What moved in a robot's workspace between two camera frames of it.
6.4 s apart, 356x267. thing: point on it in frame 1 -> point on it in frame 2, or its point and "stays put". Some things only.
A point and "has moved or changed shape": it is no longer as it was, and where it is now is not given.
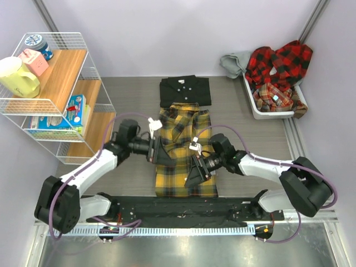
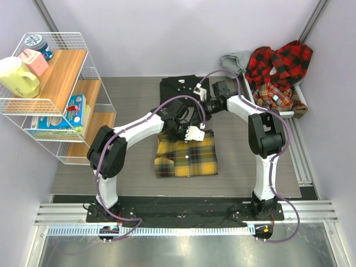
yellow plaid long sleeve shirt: x=185 y=129 has moved or changed shape
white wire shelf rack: x=50 y=88 stays put
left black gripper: x=158 y=154 -> x=181 y=138
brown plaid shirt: x=267 y=98 stays put
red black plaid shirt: x=283 y=68 stays put
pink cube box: x=34 y=60 stays put
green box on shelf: x=81 y=129 stays put
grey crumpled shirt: x=235 y=64 stays put
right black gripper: x=198 y=173 -> x=207 y=117
